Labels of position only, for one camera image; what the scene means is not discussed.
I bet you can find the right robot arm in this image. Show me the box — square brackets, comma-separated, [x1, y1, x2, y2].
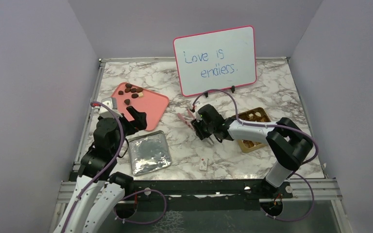
[190, 104, 314, 198]

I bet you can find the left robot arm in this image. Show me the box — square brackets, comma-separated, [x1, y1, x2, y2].
[54, 101, 147, 233]

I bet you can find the gold chocolate box tray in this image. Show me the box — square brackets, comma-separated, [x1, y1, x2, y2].
[228, 107, 271, 153]

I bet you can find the pink plastic tray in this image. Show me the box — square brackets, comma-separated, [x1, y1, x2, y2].
[111, 82, 170, 131]

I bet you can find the silver tin lid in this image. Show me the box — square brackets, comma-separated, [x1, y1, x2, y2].
[128, 131, 172, 176]

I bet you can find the small white red card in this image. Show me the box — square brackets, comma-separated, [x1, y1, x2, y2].
[199, 158, 208, 171]

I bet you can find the pink framed whiteboard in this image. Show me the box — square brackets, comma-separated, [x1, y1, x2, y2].
[173, 25, 257, 97]

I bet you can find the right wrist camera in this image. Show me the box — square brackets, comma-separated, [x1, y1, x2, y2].
[190, 101, 203, 122]

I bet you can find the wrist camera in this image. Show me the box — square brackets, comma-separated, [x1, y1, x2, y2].
[99, 97, 122, 118]
[190, 101, 203, 122]

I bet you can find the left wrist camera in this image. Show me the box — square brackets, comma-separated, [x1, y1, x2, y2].
[99, 97, 122, 118]

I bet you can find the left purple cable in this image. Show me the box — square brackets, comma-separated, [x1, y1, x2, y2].
[59, 101, 168, 233]

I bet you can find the black metal base rail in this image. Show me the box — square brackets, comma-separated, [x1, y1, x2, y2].
[69, 178, 293, 213]

